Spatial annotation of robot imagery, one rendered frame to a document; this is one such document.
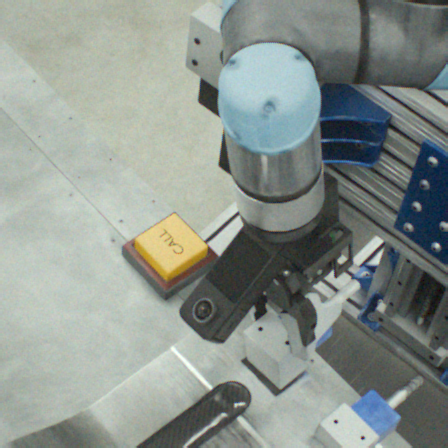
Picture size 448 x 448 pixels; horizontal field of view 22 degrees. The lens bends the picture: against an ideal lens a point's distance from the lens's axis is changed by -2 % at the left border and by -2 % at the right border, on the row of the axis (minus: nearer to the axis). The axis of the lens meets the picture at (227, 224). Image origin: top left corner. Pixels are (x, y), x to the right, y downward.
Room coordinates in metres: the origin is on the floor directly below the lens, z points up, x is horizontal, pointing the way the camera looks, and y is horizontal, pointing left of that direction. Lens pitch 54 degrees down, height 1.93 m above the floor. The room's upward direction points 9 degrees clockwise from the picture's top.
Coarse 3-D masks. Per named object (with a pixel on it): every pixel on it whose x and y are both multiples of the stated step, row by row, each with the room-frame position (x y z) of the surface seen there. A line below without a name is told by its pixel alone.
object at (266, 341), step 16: (352, 288) 0.68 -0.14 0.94; (272, 320) 0.62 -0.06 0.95; (256, 336) 0.60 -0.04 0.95; (272, 336) 0.60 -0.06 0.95; (256, 352) 0.59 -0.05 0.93; (272, 352) 0.58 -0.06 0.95; (288, 352) 0.58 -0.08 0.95; (272, 368) 0.58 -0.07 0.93; (288, 368) 0.58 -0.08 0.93; (304, 368) 0.60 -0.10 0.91
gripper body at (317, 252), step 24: (336, 192) 0.64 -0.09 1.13; (240, 216) 0.60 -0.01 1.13; (336, 216) 0.64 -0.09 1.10; (264, 240) 0.58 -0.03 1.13; (288, 240) 0.58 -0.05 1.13; (312, 240) 0.62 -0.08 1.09; (336, 240) 0.62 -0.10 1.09; (288, 264) 0.59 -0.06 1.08; (312, 264) 0.60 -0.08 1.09; (336, 264) 0.62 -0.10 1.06; (288, 288) 0.58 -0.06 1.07
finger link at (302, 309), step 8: (296, 296) 0.58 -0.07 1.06; (304, 296) 0.58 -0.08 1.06; (296, 304) 0.57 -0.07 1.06; (304, 304) 0.57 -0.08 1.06; (312, 304) 0.58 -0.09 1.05; (288, 312) 0.58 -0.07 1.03; (296, 312) 0.57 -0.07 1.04; (304, 312) 0.57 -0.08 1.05; (312, 312) 0.58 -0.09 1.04; (296, 320) 0.57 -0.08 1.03; (304, 320) 0.57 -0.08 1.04; (312, 320) 0.57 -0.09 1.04; (304, 328) 0.57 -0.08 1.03; (312, 328) 0.57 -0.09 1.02; (304, 336) 0.57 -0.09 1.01; (312, 336) 0.58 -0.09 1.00; (304, 344) 0.57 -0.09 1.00
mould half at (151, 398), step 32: (192, 352) 0.60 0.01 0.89; (224, 352) 0.61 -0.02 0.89; (128, 384) 0.56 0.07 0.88; (160, 384) 0.56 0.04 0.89; (192, 384) 0.57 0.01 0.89; (256, 384) 0.58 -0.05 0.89; (96, 416) 0.52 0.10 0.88; (128, 416) 0.52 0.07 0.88; (160, 416) 0.53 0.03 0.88; (256, 416) 0.54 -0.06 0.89; (288, 416) 0.55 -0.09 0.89; (320, 416) 0.55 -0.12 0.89
